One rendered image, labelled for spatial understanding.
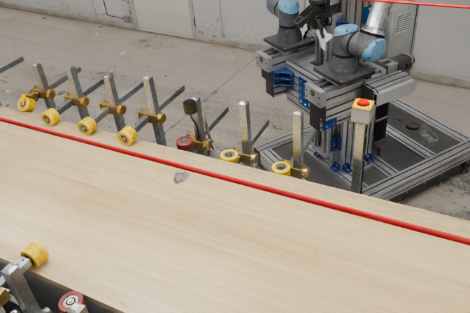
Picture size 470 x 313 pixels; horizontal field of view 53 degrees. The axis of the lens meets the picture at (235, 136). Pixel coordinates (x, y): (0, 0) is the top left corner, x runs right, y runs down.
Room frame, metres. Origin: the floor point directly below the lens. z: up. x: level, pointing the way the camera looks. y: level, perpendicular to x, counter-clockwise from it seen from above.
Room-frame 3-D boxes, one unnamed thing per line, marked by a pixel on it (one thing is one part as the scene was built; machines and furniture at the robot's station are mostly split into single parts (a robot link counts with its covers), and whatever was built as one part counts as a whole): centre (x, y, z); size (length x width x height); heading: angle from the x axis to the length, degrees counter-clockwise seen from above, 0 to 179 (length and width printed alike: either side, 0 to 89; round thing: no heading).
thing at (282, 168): (1.57, -0.18, 0.85); 0.08 x 0.08 x 0.11
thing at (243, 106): (1.76, -0.05, 0.89); 0.03 x 0.03 x 0.48; 60
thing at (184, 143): (1.83, 0.24, 0.85); 0.08 x 0.08 x 0.11
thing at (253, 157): (1.77, -0.03, 0.83); 0.13 x 0.06 x 0.05; 60
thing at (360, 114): (1.50, -0.49, 1.18); 0.07 x 0.07 x 0.08; 60
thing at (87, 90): (2.33, 0.82, 0.95); 0.50 x 0.04 x 0.04; 150
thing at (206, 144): (1.89, 0.19, 0.85); 0.13 x 0.06 x 0.05; 60
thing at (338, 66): (2.15, -0.59, 1.09); 0.15 x 0.15 x 0.10
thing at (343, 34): (2.14, -0.59, 1.21); 0.13 x 0.12 x 0.14; 33
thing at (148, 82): (2.01, 0.38, 0.94); 0.03 x 0.03 x 0.48; 60
